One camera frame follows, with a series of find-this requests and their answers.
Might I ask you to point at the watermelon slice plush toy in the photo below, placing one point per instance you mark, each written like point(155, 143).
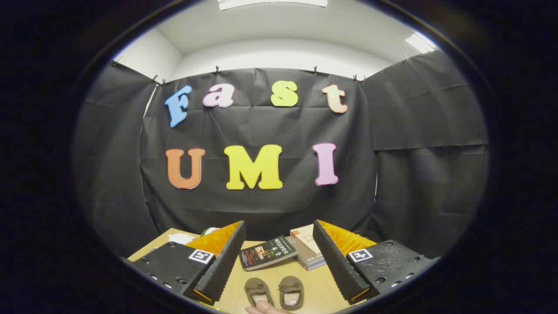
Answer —
point(210, 230)

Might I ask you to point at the dark cover book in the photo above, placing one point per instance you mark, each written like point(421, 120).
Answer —
point(266, 253)

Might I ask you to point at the long ceiling light panel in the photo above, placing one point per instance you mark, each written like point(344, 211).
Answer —
point(270, 3)

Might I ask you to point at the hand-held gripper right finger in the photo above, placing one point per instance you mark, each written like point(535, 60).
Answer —
point(338, 266)

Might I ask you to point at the small ceiling light panel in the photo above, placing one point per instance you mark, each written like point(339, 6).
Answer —
point(420, 43)

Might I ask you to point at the brown fuzzy shoe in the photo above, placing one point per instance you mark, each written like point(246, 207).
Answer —
point(291, 283)
point(255, 285)

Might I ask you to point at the white plush toy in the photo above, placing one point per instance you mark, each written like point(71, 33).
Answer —
point(181, 238)

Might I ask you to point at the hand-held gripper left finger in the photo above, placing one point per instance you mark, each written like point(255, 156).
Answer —
point(224, 266)

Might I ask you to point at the blue cover book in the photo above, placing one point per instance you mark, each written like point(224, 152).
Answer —
point(310, 262)

